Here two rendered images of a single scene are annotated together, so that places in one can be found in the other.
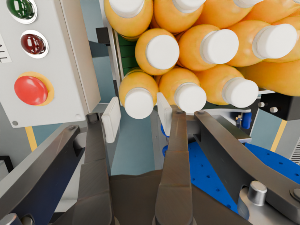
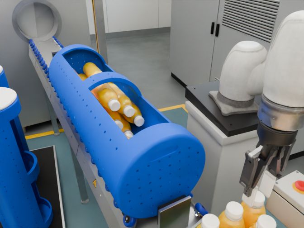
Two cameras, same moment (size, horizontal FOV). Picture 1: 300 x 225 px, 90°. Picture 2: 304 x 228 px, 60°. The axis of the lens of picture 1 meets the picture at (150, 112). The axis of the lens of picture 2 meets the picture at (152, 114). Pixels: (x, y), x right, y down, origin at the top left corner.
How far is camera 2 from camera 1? 0.58 m
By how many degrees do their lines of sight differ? 41
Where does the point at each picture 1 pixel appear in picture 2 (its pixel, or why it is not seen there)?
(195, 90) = (238, 212)
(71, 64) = (296, 203)
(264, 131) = not seen: outside the picture
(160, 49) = (269, 222)
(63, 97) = (289, 188)
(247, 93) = (210, 222)
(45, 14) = not seen: outside the picture
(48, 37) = not seen: outside the picture
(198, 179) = (185, 173)
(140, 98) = (258, 199)
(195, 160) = (181, 187)
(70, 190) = (230, 149)
